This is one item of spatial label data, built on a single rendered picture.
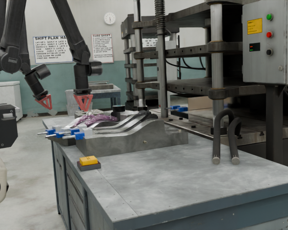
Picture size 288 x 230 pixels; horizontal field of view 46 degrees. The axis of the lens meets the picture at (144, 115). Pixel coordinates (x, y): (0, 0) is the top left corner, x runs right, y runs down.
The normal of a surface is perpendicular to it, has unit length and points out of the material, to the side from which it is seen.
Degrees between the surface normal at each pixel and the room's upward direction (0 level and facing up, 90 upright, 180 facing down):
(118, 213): 0
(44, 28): 90
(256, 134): 90
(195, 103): 90
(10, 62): 104
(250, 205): 90
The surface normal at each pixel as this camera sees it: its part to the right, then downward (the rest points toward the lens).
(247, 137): 0.37, 0.12
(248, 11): -0.93, 0.11
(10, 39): 0.62, 0.14
